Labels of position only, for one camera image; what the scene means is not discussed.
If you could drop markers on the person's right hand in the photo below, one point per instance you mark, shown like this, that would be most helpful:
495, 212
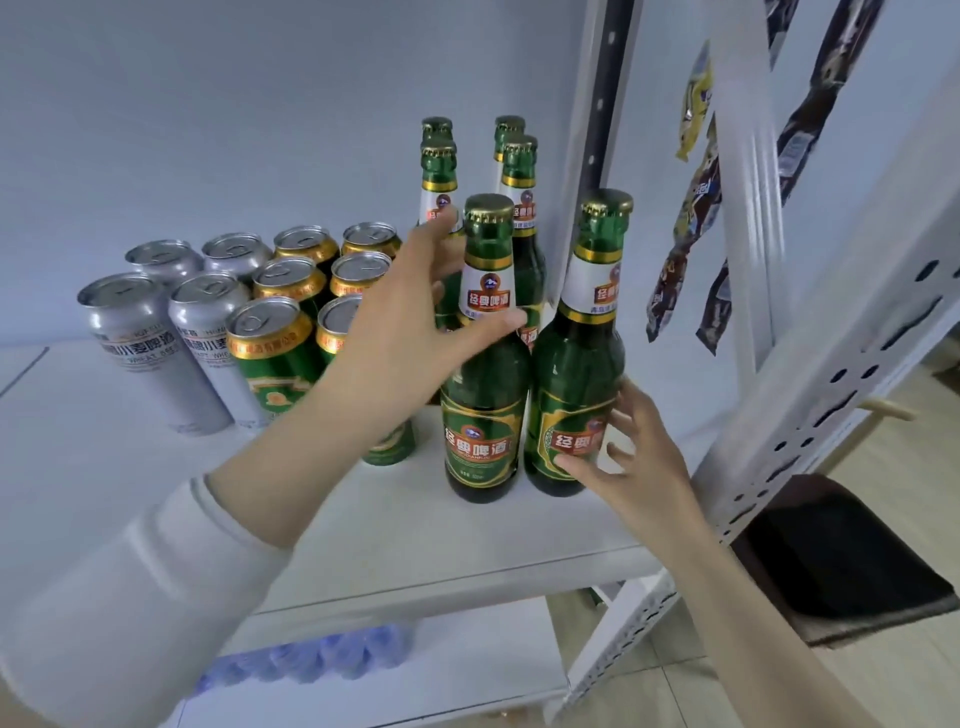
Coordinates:
652, 495

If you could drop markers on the person's left hand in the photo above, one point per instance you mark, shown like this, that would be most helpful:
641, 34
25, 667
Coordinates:
382, 352

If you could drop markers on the green beer can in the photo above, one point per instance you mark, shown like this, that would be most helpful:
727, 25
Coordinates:
371, 236
334, 322
274, 352
360, 270
304, 240
289, 277

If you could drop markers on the silver beer can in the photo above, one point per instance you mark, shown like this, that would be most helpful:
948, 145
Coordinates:
165, 259
214, 337
236, 251
150, 352

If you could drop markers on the white metal shelf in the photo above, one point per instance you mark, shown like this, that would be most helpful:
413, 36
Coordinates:
450, 540

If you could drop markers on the person's right forearm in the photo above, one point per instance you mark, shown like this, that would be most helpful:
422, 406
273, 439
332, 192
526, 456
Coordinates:
750, 645

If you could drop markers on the row of small water bottles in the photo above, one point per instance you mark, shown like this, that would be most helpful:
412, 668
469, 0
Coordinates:
315, 656

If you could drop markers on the wooden chair dark seat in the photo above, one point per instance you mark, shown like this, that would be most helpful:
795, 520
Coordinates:
840, 555

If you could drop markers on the white wrist sleeve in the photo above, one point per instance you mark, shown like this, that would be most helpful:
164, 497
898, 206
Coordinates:
135, 615

